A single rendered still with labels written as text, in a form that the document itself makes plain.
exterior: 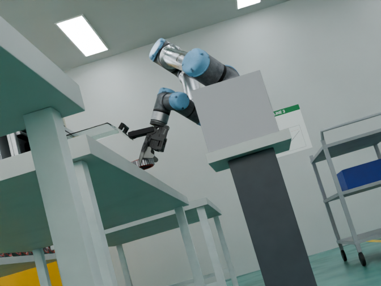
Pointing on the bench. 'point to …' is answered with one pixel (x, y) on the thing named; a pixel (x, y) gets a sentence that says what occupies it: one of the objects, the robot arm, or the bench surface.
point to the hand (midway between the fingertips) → (140, 165)
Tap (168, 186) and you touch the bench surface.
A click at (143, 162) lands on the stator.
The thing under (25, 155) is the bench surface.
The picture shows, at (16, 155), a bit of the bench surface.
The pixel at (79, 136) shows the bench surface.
